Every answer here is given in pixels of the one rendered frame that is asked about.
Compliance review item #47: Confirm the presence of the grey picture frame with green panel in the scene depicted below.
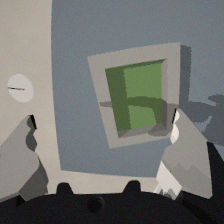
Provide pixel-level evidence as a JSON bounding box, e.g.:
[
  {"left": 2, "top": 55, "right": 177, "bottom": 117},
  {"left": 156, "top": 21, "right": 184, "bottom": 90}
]
[{"left": 87, "top": 42, "right": 180, "bottom": 148}]

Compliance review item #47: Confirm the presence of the grey flat board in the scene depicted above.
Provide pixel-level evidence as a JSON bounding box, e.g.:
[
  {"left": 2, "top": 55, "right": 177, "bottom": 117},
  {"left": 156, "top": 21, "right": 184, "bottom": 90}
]
[{"left": 51, "top": 0, "right": 224, "bottom": 178}]

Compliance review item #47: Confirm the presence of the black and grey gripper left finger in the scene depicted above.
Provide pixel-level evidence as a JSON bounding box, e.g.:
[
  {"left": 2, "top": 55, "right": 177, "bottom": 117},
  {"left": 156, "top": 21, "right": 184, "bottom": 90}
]
[{"left": 0, "top": 115, "right": 49, "bottom": 221}]

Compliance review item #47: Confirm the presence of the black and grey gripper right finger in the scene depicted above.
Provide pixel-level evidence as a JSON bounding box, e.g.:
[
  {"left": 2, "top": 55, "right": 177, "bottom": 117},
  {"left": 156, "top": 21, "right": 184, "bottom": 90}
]
[{"left": 157, "top": 109, "right": 224, "bottom": 224}]

